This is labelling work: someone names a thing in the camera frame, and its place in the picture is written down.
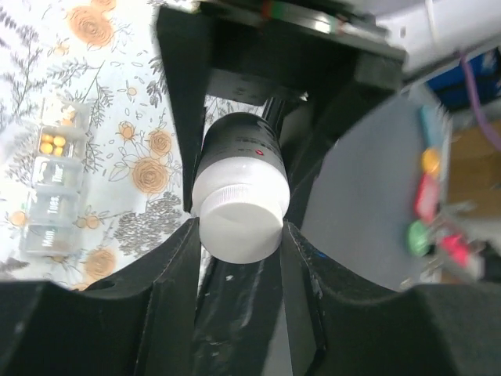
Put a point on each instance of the orange pills in organizer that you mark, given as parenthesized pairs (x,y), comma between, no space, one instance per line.
(53,145)

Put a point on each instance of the white bottle cap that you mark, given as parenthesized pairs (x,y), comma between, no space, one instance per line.
(239,224)

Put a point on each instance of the white pill bottle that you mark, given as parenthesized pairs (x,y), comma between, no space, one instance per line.
(241,148)

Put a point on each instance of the colourful button panel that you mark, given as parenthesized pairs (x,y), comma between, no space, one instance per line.
(434,230)

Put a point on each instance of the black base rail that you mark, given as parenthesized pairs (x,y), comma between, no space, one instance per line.
(240,326)

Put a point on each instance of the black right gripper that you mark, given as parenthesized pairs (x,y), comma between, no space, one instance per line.
(262,49)

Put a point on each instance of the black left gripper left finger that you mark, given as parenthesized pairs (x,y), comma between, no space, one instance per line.
(137,321)

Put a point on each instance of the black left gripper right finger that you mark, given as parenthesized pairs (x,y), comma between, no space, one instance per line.
(339,323)

